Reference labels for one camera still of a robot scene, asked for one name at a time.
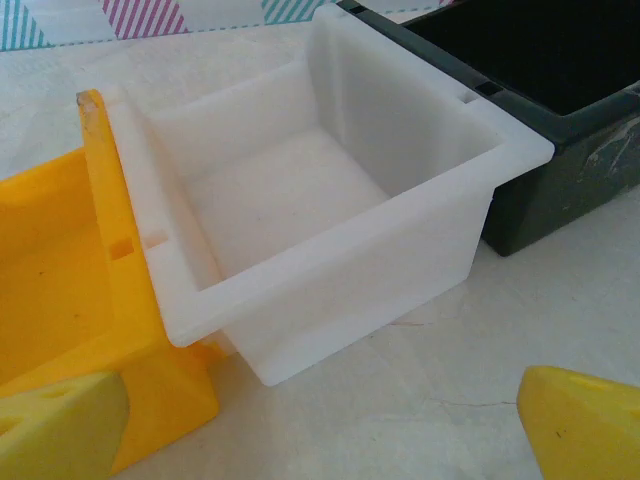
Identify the white plastic container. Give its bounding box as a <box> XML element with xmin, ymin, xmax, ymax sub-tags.
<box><xmin>102</xmin><ymin>3</ymin><xmax>556</xmax><ymax>389</ymax></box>

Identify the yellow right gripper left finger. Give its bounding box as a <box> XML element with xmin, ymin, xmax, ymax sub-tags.
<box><xmin>0</xmin><ymin>369</ymin><xmax>131</xmax><ymax>480</ymax></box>

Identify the yellow plastic container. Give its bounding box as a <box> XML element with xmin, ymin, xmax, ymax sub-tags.
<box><xmin>0</xmin><ymin>89</ymin><xmax>221</xmax><ymax>476</ymax></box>

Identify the black plastic container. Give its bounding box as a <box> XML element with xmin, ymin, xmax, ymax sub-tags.
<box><xmin>337</xmin><ymin>0</ymin><xmax>640</xmax><ymax>259</ymax></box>

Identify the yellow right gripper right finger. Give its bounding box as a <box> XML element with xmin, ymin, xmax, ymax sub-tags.
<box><xmin>517</xmin><ymin>364</ymin><xmax>640</xmax><ymax>480</ymax></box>

